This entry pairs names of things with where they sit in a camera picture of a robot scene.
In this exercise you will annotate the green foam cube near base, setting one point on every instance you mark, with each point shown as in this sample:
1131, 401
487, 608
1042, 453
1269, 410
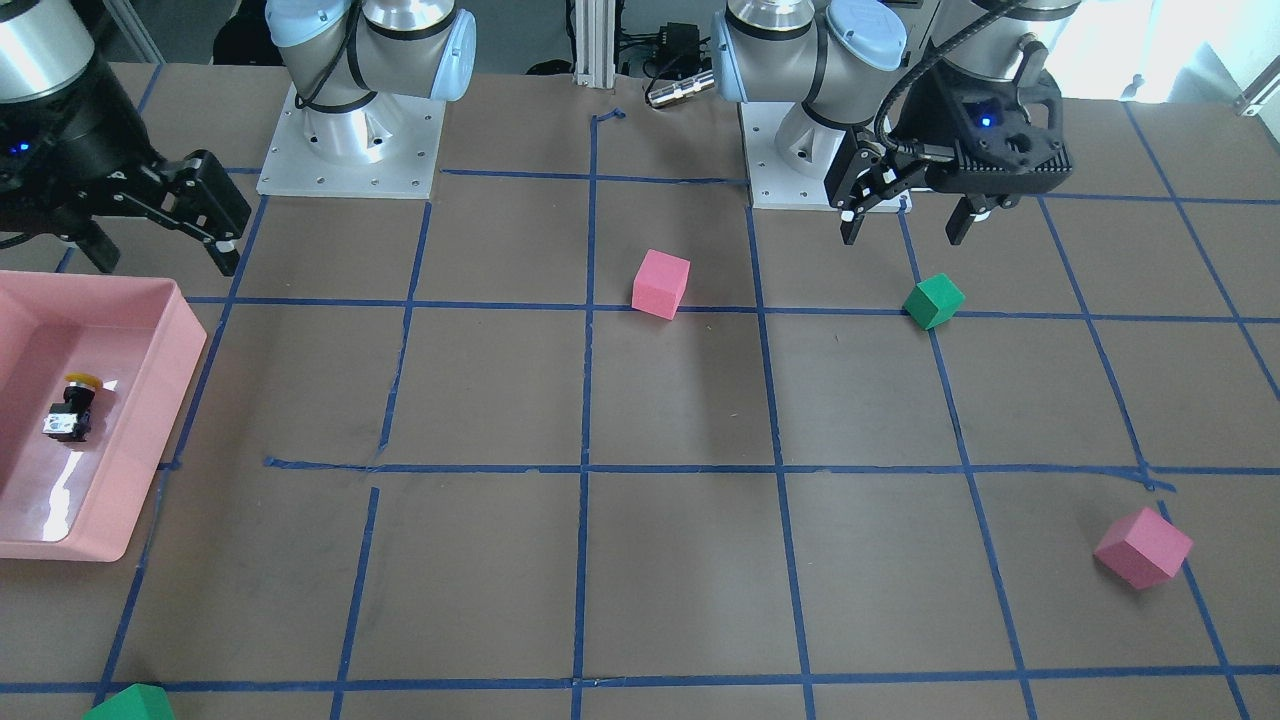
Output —
933, 301

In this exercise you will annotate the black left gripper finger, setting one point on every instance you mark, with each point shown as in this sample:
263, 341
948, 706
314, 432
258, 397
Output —
972, 208
859, 177

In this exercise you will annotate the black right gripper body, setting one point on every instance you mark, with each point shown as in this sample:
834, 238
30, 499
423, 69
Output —
68, 140

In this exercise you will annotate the silver metal cylinder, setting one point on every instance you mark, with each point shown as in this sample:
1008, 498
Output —
661, 98

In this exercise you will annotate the green foam cube near tray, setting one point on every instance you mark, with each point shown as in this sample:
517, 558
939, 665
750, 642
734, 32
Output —
136, 702

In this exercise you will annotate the pink foam cube centre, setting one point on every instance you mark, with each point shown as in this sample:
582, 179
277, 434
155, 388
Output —
660, 284

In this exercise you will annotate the pink plastic tray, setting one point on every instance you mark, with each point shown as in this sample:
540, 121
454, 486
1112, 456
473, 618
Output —
95, 368

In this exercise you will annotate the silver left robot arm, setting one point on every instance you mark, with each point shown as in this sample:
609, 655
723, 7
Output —
851, 63

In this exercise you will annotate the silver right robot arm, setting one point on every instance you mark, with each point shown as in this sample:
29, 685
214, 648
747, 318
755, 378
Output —
44, 46

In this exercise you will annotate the pink foam cube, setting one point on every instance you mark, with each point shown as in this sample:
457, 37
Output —
1143, 549
660, 284

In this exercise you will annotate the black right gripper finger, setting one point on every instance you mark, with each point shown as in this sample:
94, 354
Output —
193, 196
96, 245

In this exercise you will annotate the yellow push button switch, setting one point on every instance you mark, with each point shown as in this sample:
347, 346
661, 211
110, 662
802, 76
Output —
69, 421

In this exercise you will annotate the pink foam cube far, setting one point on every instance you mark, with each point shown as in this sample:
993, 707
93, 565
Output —
1143, 549

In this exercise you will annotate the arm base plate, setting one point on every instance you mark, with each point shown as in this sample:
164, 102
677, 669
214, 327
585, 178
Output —
386, 150
788, 156

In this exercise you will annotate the aluminium frame post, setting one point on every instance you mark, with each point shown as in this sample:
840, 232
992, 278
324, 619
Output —
593, 29

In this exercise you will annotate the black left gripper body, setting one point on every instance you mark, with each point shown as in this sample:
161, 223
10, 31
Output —
925, 118

